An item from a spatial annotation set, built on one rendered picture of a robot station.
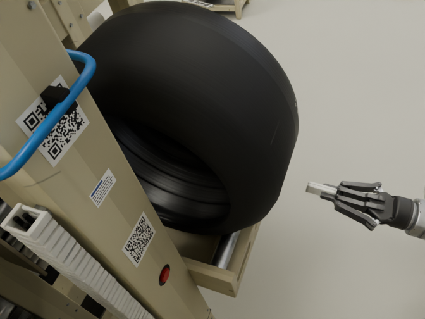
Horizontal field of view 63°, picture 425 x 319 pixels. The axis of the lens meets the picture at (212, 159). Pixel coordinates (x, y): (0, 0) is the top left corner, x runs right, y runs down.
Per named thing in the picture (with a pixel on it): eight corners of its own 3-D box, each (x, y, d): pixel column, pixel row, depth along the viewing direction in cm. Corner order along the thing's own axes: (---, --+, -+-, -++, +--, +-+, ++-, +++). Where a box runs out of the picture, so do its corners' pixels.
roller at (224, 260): (216, 278, 91) (227, 278, 87) (203, 270, 89) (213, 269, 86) (255, 174, 110) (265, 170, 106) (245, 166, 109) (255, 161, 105)
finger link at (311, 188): (334, 197, 87) (333, 199, 86) (305, 189, 89) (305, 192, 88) (336, 190, 84) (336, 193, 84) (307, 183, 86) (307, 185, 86)
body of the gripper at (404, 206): (416, 192, 81) (374, 180, 83) (415, 223, 76) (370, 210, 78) (403, 207, 87) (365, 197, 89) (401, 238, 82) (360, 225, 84)
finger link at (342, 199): (379, 212, 84) (379, 218, 83) (332, 200, 87) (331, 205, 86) (385, 205, 81) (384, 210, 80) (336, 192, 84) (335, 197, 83)
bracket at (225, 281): (236, 297, 89) (231, 283, 81) (108, 254, 103) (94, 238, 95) (240, 285, 90) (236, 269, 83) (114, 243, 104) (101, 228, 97)
